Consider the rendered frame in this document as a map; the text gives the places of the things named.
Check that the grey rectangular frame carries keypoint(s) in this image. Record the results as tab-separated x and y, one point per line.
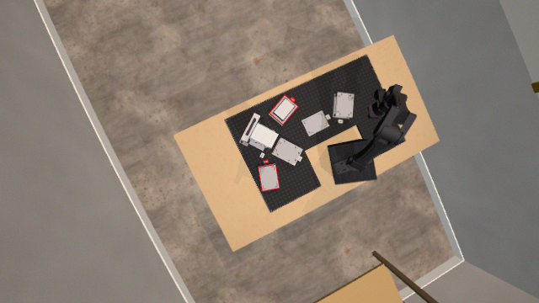
315	123

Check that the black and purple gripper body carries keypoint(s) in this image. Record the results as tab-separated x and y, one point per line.
376	113

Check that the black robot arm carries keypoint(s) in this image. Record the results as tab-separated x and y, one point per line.
385	133

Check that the white multiwell plate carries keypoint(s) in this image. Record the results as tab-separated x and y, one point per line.
264	135

